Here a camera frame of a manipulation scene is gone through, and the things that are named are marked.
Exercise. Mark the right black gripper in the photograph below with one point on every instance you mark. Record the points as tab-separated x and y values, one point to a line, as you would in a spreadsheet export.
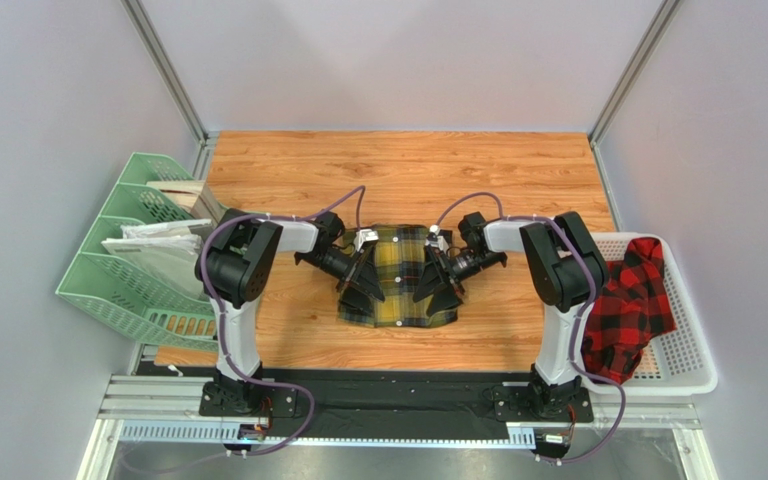
441	267

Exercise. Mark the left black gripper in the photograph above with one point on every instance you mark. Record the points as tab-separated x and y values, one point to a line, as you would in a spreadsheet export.
360	280

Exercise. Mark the yellow plaid long sleeve shirt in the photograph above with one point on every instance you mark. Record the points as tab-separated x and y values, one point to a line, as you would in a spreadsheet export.
398	259

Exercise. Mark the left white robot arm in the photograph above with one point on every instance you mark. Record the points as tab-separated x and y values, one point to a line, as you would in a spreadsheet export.
234	267

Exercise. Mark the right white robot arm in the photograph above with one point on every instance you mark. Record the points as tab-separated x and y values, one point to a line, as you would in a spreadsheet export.
567	271

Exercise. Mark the red plaid long sleeve shirt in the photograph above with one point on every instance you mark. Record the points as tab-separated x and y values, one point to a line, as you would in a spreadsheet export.
632	309

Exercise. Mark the book in file rack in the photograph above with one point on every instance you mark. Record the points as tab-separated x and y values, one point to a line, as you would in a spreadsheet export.
193	196

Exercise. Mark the papers in file rack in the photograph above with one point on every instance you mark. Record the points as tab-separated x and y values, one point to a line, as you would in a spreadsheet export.
167	251

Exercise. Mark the green plastic file rack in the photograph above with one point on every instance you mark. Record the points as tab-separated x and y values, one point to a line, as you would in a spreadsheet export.
121	295

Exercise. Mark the white plastic basket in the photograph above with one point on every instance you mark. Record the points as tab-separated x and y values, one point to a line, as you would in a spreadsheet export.
677	364

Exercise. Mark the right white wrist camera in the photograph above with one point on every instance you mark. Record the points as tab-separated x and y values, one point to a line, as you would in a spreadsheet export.
437	241

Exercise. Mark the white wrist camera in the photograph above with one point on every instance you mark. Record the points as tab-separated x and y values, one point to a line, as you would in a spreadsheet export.
437	241
365	238

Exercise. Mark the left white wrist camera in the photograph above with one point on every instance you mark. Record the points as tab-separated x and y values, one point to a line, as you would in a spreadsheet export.
365	238

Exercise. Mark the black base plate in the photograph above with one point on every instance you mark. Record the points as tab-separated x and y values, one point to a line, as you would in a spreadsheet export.
395	405

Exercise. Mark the aluminium frame rail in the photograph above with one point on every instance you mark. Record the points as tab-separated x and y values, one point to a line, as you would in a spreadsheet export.
161	409

